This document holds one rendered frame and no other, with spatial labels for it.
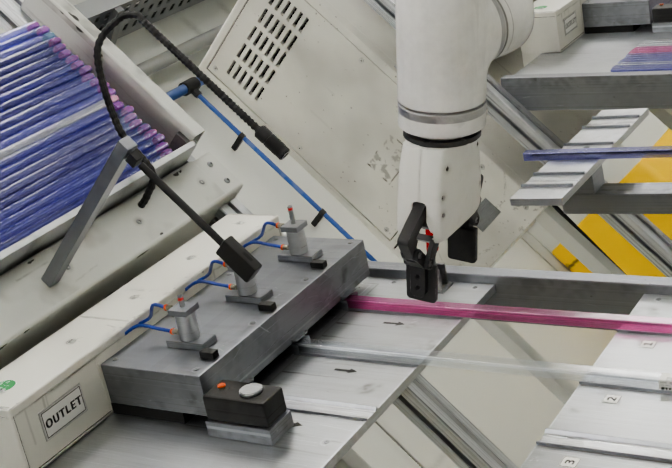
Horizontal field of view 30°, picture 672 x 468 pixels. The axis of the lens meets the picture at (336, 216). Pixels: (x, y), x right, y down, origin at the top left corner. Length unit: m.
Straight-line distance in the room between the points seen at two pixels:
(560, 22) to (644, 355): 1.23
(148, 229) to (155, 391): 0.30
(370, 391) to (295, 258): 0.26
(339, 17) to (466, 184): 1.21
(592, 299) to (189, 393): 0.47
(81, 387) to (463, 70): 0.52
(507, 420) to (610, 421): 2.79
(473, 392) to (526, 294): 2.49
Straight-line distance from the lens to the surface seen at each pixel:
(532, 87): 2.25
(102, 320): 1.42
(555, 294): 1.46
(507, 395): 4.04
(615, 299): 1.44
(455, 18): 1.13
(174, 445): 1.29
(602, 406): 1.21
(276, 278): 1.46
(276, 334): 1.38
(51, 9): 1.77
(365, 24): 2.43
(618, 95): 2.20
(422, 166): 1.17
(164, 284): 1.47
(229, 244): 1.25
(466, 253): 1.30
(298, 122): 2.52
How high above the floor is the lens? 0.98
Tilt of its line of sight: 7 degrees up
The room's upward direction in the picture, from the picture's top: 47 degrees counter-clockwise
